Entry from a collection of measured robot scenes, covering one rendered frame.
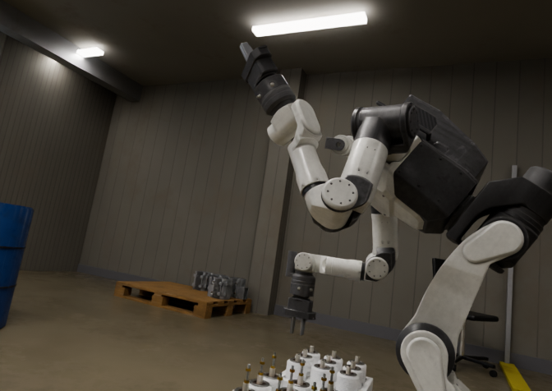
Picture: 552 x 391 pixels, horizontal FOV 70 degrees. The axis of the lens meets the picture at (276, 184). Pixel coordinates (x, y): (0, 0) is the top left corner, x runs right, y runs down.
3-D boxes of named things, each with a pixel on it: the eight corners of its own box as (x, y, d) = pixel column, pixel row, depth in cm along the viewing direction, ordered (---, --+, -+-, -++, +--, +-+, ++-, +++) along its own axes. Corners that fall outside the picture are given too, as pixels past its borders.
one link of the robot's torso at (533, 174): (568, 195, 106) (506, 160, 114) (582, 186, 94) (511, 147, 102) (501, 277, 108) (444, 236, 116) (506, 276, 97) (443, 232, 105)
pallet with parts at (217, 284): (252, 312, 464) (257, 280, 471) (208, 319, 382) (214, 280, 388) (163, 292, 522) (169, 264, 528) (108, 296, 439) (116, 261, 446)
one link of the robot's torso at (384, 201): (489, 187, 127) (397, 131, 143) (517, 135, 97) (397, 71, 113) (430, 256, 124) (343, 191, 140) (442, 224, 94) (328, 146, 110)
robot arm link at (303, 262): (315, 284, 150) (319, 255, 152) (312, 286, 140) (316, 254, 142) (287, 280, 153) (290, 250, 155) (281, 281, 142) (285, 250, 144)
